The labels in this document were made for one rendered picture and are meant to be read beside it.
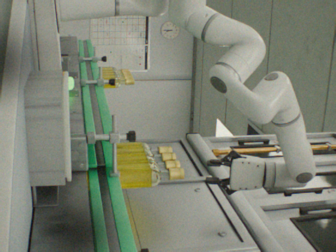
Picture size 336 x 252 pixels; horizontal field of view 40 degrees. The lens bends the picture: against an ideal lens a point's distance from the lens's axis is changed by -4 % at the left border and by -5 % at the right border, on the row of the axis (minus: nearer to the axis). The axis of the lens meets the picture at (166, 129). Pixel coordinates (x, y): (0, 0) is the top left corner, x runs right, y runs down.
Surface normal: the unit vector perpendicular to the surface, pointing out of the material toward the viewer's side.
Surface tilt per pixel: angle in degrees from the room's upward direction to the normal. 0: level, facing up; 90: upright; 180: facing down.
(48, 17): 90
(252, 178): 106
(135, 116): 90
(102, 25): 90
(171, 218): 90
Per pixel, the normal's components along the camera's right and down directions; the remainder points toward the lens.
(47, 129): 0.18, 0.32
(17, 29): 0.12, -0.65
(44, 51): 0.14, 0.76
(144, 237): 0.04, -0.94
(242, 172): -0.14, 0.28
